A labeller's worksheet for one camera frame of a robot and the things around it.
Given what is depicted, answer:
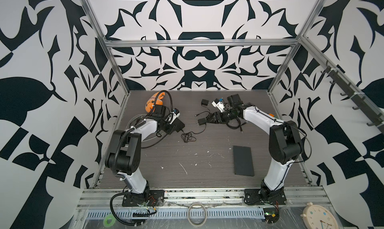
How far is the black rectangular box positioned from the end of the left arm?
0.41 metres

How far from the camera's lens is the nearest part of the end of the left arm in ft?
2.53

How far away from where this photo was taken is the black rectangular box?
0.83 meters
